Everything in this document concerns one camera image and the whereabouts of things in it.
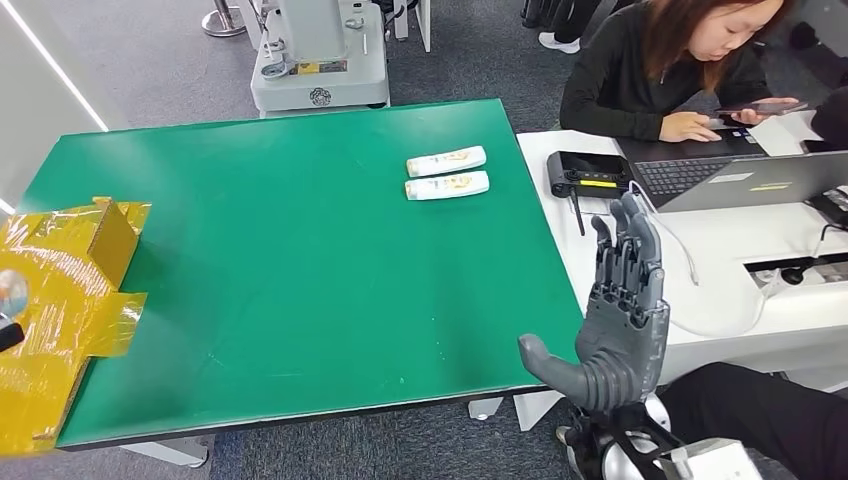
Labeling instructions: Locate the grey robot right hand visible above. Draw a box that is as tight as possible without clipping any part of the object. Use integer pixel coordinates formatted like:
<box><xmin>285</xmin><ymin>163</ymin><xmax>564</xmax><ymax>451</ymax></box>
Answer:
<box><xmin>517</xmin><ymin>191</ymin><xmax>671</xmax><ymax>414</ymax></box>

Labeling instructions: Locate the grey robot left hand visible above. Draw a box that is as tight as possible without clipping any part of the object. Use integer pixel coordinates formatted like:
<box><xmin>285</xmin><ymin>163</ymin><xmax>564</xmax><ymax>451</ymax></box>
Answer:
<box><xmin>0</xmin><ymin>321</ymin><xmax>27</xmax><ymax>354</ymax></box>

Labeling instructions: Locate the orange bottle with clear cap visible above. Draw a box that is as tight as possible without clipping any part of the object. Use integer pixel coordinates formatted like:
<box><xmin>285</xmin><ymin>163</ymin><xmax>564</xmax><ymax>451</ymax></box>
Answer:
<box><xmin>0</xmin><ymin>267</ymin><xmax>32</xmax><ymax>323</ymax></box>

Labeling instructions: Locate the white shampoo bottle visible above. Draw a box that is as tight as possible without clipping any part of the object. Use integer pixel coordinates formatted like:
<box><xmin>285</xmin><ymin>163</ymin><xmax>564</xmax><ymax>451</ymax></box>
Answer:
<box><xmin>405</xmin><ymin>144</ymin><xmax>488</xmax><ymax>179</ymax></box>
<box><xmin>403</xmin><ymin>170</ymin><xmax>492</xmax><ymax>203</ymax></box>

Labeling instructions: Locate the yellow taped cardboard box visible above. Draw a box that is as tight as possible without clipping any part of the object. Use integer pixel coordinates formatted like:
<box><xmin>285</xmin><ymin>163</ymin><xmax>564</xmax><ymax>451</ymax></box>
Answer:
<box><xmin>0</xmin><ymin>195</ymin><xmax>153</xmax><ymax>459</ymax></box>

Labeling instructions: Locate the person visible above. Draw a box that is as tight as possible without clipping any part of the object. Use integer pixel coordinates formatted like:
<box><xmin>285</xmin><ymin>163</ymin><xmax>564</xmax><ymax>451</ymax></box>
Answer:
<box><xmin>658</xmin><ymin>361</ymin><xmax>848</xmax><ymax>480</ymax></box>
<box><xmin>559</xmin><ymin>0</ymin><xmax>810</xmax><ymax>144</ymax></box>
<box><xmin>810</xmin><ymin>85</ymin><xmax>848</xmax><ymax>151</ymax></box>

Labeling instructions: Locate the black controller with antennas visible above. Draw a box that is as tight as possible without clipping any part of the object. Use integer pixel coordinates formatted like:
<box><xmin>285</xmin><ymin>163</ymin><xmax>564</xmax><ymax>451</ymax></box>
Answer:
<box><xmin>545</xmin><ymin>150</ymin><xmax>635</xmax><ymax>237</ymax></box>

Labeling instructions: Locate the grey laptop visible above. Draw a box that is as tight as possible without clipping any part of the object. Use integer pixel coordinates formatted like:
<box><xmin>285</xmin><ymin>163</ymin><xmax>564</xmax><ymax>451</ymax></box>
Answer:
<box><xmin>614</xmin><ymin>128</ymin><xmax>848</xmax><ymax>215</ymax></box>

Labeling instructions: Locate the desk socket recess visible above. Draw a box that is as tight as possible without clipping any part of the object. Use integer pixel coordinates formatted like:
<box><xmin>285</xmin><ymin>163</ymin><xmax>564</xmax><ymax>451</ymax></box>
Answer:
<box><xmin>742</xmin><ymin>252</ymin><xmax>848</xmax><ymax>291</ymax></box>

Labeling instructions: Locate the white table foot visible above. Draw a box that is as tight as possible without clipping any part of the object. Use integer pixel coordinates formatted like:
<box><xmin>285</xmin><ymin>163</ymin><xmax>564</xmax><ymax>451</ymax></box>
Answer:
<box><xmin>117</xmin><ymin>436</ymin><xmax>211</xmax><ymax>470</ymax></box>

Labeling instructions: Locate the black device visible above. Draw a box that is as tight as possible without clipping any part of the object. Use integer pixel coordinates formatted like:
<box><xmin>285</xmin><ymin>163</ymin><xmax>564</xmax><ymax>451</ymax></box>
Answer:
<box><xmin>804</xmin><ymin>186</ymin><xmax>848</xmax><ymax>231</ymax></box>

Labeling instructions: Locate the smartphone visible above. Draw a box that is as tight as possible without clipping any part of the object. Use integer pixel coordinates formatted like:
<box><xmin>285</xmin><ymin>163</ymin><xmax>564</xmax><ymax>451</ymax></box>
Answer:
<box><xmin>713</xmin><ymin>99</ymin><xmax>810</xmax><ymax>119</ymax></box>

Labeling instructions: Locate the black phone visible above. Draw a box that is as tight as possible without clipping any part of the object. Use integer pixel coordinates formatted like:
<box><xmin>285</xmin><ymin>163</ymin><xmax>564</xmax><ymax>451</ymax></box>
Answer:
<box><xmin>798</xmin><ymin>138</ymin><xmax>848</xmax><ymax>156</ymax></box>

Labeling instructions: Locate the white shoe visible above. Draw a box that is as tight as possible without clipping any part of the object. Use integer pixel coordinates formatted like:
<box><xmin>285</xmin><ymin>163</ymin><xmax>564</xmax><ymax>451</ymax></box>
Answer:
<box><xmin>537</xmin><ymin>31</ymin><xmax>582</xmax><ymax>56</ymax></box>

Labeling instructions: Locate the metal stanchion base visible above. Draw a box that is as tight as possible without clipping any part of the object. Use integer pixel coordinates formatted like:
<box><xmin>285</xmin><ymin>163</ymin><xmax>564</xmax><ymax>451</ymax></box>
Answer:
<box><xmin>199</xmin><ymin>0</ymin><xmax>248</xmax><ymax>38</ymax></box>

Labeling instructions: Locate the white cable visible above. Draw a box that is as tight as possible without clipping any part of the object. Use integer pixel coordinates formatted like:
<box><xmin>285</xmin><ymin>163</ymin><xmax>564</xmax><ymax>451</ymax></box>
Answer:
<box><xmin>627</xmin><ymin>181</ymin><xmax>786</xmax><ymax>340</ymax></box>

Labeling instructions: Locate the white table bracket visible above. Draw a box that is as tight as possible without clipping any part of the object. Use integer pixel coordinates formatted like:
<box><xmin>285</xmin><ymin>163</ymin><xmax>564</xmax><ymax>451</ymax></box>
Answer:
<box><xmin>466</xmin><ymin>388</ymin><xmax>566</xmax><ymax>433</ymax></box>

